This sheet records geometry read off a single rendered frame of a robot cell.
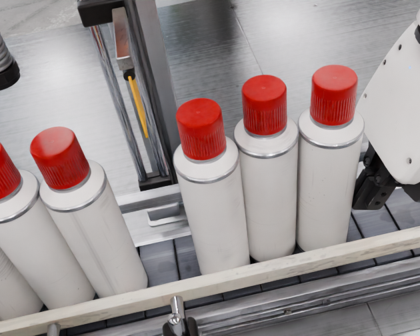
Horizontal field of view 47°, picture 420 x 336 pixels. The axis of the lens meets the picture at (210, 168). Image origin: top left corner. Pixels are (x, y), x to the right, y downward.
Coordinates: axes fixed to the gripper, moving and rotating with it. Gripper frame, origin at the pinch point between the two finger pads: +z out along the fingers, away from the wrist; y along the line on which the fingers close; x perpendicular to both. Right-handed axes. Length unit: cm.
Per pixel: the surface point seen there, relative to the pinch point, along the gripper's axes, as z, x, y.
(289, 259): 5.8, -7.6, 3.6
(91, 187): -1.5, -25.8, 1.7
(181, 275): 12.6, -16.1, 0.5
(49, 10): 114, -40, -250
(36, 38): 24, -34, -63
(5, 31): 123, -63, -235
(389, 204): 4.6, 5.8, -2.3
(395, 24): 2.4, 26.4, -42.3
